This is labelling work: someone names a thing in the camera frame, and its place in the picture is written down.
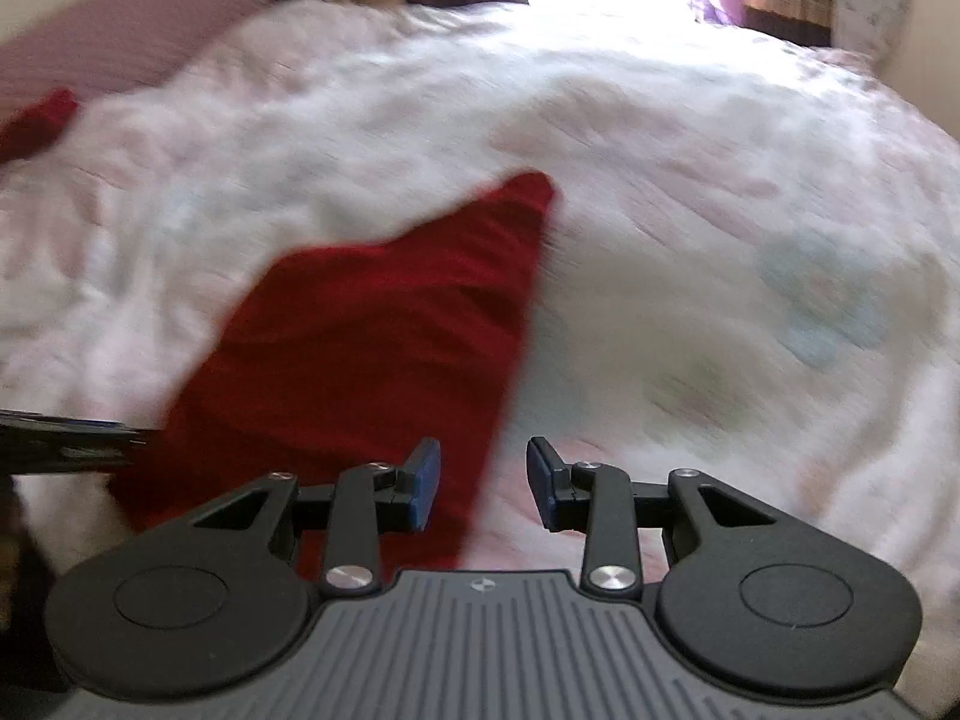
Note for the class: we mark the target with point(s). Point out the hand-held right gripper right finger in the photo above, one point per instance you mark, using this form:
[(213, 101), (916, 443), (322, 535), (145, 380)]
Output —
[(541, 484)]

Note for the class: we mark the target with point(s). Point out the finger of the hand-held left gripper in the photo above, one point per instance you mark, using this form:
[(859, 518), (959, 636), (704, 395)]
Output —
[(67, 439)]

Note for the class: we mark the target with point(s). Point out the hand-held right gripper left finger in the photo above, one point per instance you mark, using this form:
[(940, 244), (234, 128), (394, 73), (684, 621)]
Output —
[(426, 484)]

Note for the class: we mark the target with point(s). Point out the red jacket with black stripes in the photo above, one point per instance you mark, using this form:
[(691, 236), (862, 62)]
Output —
[(360, 360)]

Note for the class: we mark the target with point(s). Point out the white floral blanket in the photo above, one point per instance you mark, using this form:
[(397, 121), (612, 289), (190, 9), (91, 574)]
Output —
[(675, 240)]

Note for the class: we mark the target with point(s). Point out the pink pillow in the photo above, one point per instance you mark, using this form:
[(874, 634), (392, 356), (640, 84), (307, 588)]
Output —
[(127, 30)]

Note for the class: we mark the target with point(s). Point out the white printed pillow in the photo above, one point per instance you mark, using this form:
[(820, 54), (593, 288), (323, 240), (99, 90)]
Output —
[(874, 4)]

